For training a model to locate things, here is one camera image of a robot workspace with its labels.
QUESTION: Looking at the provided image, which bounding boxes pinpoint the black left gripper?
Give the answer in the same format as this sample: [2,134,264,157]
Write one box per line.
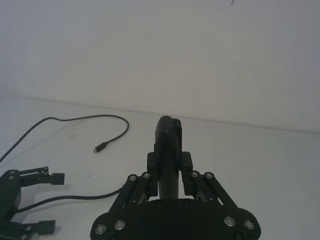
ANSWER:
[0,166,66,240]

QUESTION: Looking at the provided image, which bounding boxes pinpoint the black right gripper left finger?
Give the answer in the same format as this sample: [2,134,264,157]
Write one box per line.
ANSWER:
[112,152,159,212]

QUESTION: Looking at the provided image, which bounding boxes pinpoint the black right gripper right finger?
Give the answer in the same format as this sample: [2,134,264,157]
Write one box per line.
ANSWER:
[180,151,241,210]

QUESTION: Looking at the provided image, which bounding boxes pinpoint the black tool cord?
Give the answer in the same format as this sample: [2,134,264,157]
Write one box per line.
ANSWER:
[15,186,126,213]

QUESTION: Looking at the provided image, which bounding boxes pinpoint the black corded tool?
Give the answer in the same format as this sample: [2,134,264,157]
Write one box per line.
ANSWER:
[152,115,183,201]

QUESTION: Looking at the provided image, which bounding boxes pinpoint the thin black cable with plug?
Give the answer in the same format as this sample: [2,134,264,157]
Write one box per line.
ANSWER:
[0,114,131,162]

